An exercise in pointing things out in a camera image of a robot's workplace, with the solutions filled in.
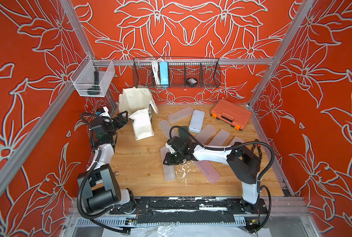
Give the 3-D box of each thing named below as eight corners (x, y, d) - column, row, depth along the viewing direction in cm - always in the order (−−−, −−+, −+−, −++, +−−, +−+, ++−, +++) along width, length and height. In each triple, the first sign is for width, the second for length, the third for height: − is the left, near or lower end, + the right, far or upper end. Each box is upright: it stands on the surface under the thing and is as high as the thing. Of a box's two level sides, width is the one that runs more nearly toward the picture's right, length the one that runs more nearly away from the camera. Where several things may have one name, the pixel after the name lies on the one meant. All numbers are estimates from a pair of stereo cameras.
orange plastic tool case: (208, 115, 115) (209, 110, 110) (219, 102, 124) (221, 97, 120) (241, 133, 104) (244, 128, 99) (250, 117, 113) (253, 112, 109)
